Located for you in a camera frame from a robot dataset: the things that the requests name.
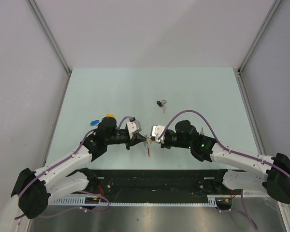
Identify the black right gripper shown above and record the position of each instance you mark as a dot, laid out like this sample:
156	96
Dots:
165	144

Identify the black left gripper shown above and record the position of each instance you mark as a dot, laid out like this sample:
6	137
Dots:
138	138

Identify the red handled metal key organiser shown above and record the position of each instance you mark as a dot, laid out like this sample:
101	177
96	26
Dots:
148	141

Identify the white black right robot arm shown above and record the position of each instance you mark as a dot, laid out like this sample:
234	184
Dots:
254	172

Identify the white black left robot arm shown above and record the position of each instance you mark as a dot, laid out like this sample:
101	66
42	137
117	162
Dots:
35	190

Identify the black and blue tagged keys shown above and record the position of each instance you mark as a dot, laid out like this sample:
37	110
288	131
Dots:
162	104

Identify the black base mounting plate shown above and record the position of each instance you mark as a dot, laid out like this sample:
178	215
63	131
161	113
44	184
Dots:
163	186

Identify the blue tagged key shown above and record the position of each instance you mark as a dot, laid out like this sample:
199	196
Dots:
95	122

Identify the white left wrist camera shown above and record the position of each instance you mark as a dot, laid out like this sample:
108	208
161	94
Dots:
133	126

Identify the slotted cable duct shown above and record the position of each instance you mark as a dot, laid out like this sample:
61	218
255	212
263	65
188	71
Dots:
86	200

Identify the left aluminium frame post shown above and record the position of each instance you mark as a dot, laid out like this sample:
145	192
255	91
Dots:
48	34

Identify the aluminium frame post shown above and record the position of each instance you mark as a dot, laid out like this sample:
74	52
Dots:
48	34
260	34

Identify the right aluminium frame post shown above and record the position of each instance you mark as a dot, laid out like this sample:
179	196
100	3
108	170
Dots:
260	34

